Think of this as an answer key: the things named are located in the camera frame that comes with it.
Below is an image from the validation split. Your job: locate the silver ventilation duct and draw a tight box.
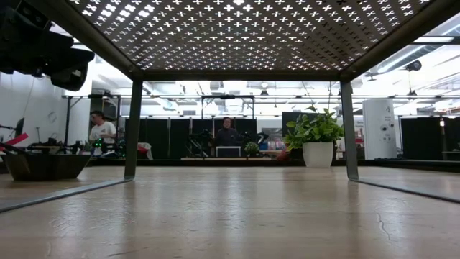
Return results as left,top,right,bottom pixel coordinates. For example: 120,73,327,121
373,44,446,75

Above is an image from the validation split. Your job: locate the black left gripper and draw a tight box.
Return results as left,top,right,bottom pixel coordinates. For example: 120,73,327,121
0,0,96,92

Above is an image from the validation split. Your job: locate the black aluminium table frame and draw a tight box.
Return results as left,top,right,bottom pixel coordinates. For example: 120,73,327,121
88,158,460,171

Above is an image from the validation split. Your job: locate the white frame table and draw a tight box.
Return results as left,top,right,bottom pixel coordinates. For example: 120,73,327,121
216,145,243,158

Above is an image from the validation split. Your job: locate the black ceiling camera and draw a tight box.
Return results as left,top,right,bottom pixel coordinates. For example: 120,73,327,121
405,59,423,73

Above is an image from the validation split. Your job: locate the grey perforated metal shelf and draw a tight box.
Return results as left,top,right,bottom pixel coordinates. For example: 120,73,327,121
0,0,460,214

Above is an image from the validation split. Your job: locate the white cylindrical machine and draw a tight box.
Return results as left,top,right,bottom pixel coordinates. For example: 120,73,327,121
362,97,397,160

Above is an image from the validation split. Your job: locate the black square flared bowl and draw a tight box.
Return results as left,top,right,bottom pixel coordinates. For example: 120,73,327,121
2,153,92,182

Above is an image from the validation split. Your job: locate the small background potted plant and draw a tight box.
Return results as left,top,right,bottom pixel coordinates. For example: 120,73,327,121
244,141,261,158

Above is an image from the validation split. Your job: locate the black monitor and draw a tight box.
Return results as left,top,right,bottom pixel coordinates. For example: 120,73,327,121
14,117,27,137

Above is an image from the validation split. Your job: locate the black station frame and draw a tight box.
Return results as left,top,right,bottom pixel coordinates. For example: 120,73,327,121
63,94,122,159

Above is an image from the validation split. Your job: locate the red flat object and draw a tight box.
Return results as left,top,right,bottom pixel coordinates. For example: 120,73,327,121
0,132,29,148

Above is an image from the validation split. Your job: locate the black display board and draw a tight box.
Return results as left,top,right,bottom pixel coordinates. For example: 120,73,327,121
281,111,317,140

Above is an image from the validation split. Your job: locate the black partition wall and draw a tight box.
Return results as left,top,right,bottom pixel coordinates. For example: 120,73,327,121
400,117,460,161
139,117,258,160

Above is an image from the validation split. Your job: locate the person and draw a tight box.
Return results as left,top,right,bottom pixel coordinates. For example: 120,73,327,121
88,109,118,156
214,117,241,147

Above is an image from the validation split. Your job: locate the green plant in white pot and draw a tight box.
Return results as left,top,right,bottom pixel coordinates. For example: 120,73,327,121
281,105,345,169

